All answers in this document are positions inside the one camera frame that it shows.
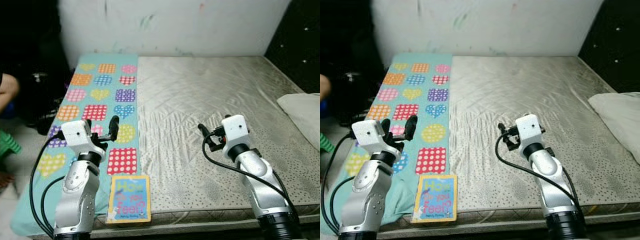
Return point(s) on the green plastic stool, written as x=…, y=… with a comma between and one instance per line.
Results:
x=325, y=143
x=7, y=145

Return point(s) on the white quilted mattress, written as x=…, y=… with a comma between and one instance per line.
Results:
x=210, y=100
x=520, y=100

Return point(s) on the seated person in shorts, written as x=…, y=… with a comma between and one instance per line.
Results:
x=7, y=90
x=324, y=87

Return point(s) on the black tufted headboard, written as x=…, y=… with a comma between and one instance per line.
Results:
x=612, y=40
x=297, y=40

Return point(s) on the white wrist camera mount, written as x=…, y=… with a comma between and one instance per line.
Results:
x=75, y=134
x=530, y=127
x=367, y=134
x=235, y=127

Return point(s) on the yellow-edged blue picture book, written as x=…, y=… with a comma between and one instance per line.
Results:
x=434, y=200
x=129, y=200

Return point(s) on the teal blanket with coloured shapes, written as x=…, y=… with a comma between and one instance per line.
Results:
x=100, y=107
x=415, y=107

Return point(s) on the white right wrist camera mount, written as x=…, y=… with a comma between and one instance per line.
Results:
x=235, y=127
x=530, y=127

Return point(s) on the white pillow with lettering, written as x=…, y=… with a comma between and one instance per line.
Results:
x=305, y=115
x=620, y=117

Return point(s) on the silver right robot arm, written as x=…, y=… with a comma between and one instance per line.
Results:
x=260, y=190
x=555, y=190

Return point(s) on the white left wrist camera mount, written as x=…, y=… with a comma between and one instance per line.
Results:
x=75, y=134
x=367, y=134

